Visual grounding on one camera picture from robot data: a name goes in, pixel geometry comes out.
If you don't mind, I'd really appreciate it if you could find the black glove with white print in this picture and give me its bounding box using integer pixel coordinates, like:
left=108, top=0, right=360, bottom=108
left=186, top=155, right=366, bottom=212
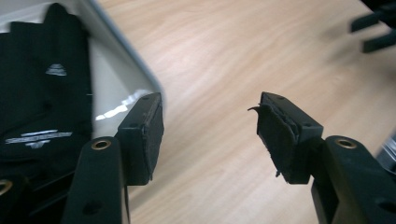
left=0, top=3, right=93, bottom=125

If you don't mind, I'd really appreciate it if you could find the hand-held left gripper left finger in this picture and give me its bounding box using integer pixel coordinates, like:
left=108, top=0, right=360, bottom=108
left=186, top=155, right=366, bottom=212
left=61, top=91, right=165, bottom=224

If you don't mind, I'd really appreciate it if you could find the white bin with grey rim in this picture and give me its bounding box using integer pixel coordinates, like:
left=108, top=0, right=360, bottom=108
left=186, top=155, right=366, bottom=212
left=0, top=0, right=166, bottom=142

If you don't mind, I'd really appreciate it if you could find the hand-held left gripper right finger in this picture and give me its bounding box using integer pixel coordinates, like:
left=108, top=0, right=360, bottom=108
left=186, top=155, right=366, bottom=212
left=247, top=91, right=396, bottom=224

